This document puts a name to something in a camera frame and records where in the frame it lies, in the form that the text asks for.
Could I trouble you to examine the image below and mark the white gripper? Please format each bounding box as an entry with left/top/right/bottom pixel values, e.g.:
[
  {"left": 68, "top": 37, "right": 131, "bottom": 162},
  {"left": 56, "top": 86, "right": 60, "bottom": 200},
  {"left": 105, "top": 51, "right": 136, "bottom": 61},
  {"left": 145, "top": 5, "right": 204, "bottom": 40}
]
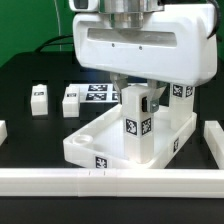
[{"left": 72, "top": 2, "right": 218, "bottom": 113}]

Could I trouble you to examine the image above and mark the white desk top tray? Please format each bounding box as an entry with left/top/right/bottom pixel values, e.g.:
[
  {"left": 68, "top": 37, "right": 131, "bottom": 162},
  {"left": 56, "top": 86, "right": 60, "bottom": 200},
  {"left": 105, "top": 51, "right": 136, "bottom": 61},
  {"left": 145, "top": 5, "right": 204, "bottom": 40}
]
[{"left": 63, "top": 105, "right": 197, "bottom": 169}]

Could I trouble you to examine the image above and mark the white right fence block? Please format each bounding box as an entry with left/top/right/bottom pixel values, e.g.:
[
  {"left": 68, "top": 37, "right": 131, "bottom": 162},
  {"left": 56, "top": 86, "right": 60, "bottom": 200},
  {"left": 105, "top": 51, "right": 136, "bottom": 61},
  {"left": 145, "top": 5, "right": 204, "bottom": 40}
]
[{"left": 204, "top": 121, "right": 224, "bottom": 170}]

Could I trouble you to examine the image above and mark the white fence block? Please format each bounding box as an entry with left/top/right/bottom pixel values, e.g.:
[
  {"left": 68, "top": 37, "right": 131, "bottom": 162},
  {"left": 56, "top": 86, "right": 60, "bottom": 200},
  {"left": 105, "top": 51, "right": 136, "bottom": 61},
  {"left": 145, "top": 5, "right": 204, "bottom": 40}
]
[
  {"left": 0, "top": 120, "right": 7, "bottom": 146},
  {"left": 204, "top": 121, "right": 224, "bottom": 170}
]

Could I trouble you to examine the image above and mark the white left fence block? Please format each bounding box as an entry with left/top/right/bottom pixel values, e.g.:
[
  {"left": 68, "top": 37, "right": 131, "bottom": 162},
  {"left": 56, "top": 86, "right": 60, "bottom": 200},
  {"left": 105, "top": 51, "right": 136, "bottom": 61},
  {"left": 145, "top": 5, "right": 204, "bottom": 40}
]
[{"left": 0, "top": 120, "right": 7, "bottom": 146}]

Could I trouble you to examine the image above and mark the white marker base plate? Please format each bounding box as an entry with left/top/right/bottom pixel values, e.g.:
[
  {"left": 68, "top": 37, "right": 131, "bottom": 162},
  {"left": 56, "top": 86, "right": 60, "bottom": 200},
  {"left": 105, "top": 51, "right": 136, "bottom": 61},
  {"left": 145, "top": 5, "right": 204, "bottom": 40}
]
[{"left": 66, "top": 83, "right": 118, "bottom": 103}]

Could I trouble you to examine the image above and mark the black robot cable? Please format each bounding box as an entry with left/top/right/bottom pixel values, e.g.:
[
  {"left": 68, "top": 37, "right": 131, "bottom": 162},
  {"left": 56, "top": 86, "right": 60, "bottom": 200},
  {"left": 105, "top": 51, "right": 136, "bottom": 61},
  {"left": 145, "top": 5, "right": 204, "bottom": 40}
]
[{"left": 34, "top": 33, "right": 75, "bottom": 53}]

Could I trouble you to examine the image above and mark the white front fence rail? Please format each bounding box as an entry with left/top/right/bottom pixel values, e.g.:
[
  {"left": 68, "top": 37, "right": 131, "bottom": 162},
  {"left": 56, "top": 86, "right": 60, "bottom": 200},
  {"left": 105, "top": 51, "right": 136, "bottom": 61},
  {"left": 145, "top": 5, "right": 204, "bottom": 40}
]
[{"left": 0, "top": 168, "right": 224, "bottom": 198}]

